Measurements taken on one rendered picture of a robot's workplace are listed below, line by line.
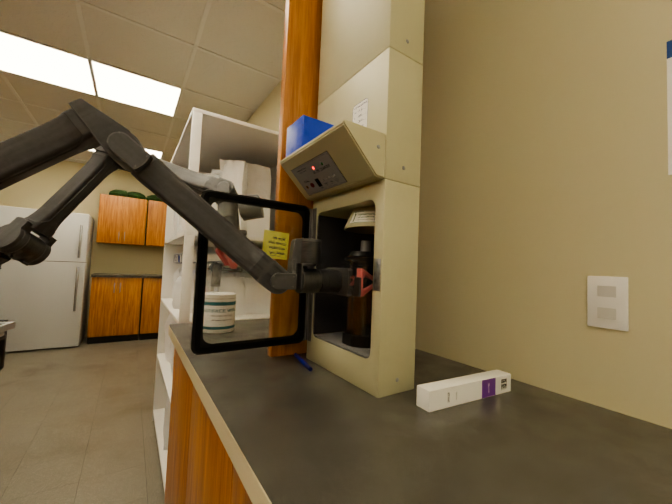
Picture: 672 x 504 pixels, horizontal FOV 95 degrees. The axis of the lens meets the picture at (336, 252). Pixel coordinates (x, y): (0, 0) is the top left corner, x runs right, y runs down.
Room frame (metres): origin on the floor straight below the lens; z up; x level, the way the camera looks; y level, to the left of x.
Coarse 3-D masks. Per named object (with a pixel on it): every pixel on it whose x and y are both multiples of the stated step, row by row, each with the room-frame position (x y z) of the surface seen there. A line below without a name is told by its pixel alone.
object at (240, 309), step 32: (256, 224) 0.82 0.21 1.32; (288, 224) 0.88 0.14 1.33; (224, 256) 0.78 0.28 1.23; (288, 256) 0.88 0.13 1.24; (224, 288) 0.78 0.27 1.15; (256, 288) 0.83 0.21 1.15; (192, 320) 0.74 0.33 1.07; (224, 320) 0.78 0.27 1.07; (256, 320) 0.83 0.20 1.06; (288, 320) 0.88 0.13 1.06; (192, 352) 0.74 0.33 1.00
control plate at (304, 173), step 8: (312, 160) 0.76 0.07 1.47; (320, 160) 0.74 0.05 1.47; (328, 160) 0.72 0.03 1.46; (296, 168) 0.83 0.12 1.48; (304, 168) 0.80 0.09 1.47; (320, 168) 0.76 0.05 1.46; (328, 168) 0.74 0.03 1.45; (336, 168) 0.72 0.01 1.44; (296, 176) 0.86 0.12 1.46; (304, 176) 0.83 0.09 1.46; (312, 176) 0.81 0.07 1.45; (320, 176) 0.78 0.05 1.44; (336, 176) 0.74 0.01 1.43; (304, 184) 0.86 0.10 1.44; (328, 184) 0.79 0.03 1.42; (336, 184) 0.76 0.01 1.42; (312, 192) 0.86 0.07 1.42
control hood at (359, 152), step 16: (336, 128) 0.63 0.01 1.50; (352, 128) 0.62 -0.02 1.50; (368, 128) 0.64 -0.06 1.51; (320, 144) 0.70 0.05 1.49; (336, 144) 0.66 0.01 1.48; (352, 144) 0.63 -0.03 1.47; (368, 144) 0.64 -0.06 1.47; (384, 144) 0.66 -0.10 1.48; (288, 160) 0.83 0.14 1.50; (304, 160) 0.78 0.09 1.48; (336, 160) 0.70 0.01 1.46; (352, 160) 0.67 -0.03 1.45; (368, 160) 0.64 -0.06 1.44; (384, 160) 0.67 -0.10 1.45; (352, 176) 0.70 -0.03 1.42; (368, 176) 0.67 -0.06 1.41; (304, 192) 0.89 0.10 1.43; (320, 192) 0.84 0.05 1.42; (336, 192) 0.81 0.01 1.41
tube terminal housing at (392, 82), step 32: (384, 64) 0.68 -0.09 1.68; (416, 64) 0.72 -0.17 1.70; (352, 96) 0.78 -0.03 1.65; (384, 96) 0.68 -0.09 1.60; (416, 96) 0.72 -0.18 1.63; (384, 128) 0.67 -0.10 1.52; (416, 128) 0.72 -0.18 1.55; (416, 160) 0.72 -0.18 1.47; (352, 192) 0.77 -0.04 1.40; (384, 192) 0.67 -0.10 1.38; (416, 192) 0.72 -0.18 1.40; (384, 224) 0.67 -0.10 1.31; (416, 224) 0.72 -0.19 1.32; (384, 256) 0.67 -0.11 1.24; (416, 256) 0.73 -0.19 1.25; (384, 288) 0.67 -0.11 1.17; (416, 288) 0.73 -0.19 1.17; (384, 320) 0.67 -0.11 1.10; (320, 352) 0.87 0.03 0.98; (384, 352) 0.68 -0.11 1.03; (384, 384) 0.68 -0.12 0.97
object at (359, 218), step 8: (360, 208) 0.79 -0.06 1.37; (368, 208) 0.78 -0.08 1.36; (352, 216) 0.80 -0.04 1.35; (360, 216) 0.78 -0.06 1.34; (368, 216) 0.77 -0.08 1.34; (352, 224) 0.79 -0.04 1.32; (360, 224) 0.77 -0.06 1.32; (368, 224) 0.76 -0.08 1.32; (360, 232) 0.91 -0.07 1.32; (368, 232) 0.92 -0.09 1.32
